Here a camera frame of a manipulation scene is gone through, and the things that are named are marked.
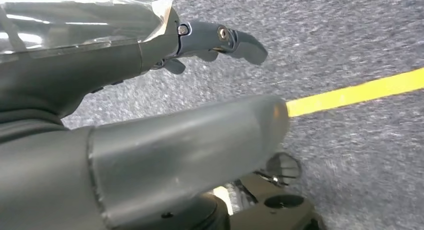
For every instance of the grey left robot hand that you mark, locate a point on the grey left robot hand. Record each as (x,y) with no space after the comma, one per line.
(165,155)

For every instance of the black left robot foot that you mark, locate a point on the black left robot foot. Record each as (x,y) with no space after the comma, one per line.
(271,208)

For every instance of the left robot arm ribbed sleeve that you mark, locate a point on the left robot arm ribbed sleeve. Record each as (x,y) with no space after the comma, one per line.
(26,126)

